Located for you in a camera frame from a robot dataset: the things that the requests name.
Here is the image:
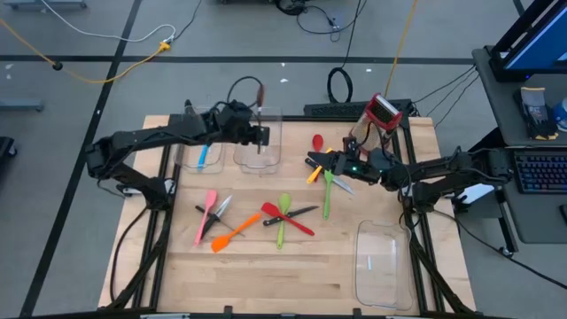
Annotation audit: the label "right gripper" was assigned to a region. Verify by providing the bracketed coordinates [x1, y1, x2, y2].
[307, 150, 385, 185]

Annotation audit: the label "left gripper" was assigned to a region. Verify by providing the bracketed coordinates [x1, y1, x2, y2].
[211, 100, 270, 147]

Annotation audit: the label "yellow silicone spatula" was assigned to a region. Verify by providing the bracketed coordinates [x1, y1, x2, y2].
[306, 147, 335, 185]

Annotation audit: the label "red silicone spoon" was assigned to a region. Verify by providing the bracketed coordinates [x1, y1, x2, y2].
[311, 134, 325, 183]

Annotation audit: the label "green silicone spatula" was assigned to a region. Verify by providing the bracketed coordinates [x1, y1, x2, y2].
[322, 169, 335, 222]

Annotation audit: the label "brown wooden spoon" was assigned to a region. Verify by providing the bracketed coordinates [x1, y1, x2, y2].
[255, 83, 267, 155]

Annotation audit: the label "light green silicone spoon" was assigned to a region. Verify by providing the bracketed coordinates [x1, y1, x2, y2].
[276, 192, 292, 251]

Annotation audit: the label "blue silicone spatula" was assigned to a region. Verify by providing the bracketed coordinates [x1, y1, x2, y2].
[197, 144, 211, 172]

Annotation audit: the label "red silicone spatula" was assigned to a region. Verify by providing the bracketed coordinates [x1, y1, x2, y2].
[260, 201, 316, 237]

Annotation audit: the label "black blade kitchen knife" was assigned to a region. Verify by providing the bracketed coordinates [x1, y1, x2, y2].
[262, 205, 321, 228]

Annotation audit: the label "pink silicone spatula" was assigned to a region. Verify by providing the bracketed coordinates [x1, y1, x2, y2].
[193, 189, 219, 248]

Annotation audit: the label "thin black knife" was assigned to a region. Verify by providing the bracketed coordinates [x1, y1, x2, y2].
[194, 204, 246, 238]

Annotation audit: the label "white blade black handle knife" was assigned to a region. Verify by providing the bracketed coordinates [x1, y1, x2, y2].
[201, 194, 234, 241]

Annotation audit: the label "orange silicone spatula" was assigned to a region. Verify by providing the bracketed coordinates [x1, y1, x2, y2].
[210, 213, 263, 254]

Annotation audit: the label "black power strip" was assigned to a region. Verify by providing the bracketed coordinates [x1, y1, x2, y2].
[303, 98, 414, 119]

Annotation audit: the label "red box device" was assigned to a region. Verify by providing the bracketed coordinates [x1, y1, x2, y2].
[348, 92, 405, 155]

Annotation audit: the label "large clear plastic bin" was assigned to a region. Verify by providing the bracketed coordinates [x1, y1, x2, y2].
[353, 219, 416, 312]

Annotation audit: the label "black round device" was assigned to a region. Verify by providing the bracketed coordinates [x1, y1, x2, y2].
[273, 0, 312, 17]

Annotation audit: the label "grey desk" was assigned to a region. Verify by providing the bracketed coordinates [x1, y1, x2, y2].
[470, 45, 567, 245]

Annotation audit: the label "grey black work gloves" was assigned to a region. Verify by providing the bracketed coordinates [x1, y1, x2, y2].
[513, 86, 560, 142]

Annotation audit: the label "black keyboard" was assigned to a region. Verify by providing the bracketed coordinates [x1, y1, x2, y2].
[512, 149, 567, 195]

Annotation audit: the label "blue white container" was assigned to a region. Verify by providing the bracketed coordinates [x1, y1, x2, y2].
[553, 97, 567, 133]

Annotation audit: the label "grey furniture foot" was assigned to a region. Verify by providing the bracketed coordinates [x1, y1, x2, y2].
[0, 97, 45, 113]

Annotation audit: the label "black computer monitor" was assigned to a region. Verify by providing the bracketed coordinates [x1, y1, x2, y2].
[489, 0, 567, 83]

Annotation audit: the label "silver blade black handle knife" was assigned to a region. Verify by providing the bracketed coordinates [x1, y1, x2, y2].
[304, 157, 356, 196]

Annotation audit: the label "black aluminium table frame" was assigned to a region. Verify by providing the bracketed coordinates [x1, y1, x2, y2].
[97, 113, 479, 319]

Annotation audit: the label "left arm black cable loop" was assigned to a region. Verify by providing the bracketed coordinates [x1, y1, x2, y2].
[226, 75, 265, 107]

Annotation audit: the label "black coiled cable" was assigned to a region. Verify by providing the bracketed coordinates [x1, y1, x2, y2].
[326, 0, 369, 105]

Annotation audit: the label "black cable with adapter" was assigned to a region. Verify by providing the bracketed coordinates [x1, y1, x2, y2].
[295, 0, 369, 44]

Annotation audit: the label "yellow extension cord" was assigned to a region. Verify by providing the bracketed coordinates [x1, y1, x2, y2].
[0, 17, 172, 85]

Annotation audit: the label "white cable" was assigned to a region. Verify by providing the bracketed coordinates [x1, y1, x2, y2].
[40, 0, 178, 44]

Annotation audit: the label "yellow cable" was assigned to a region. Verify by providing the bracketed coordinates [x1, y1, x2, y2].
[383, 0, 420, 99]

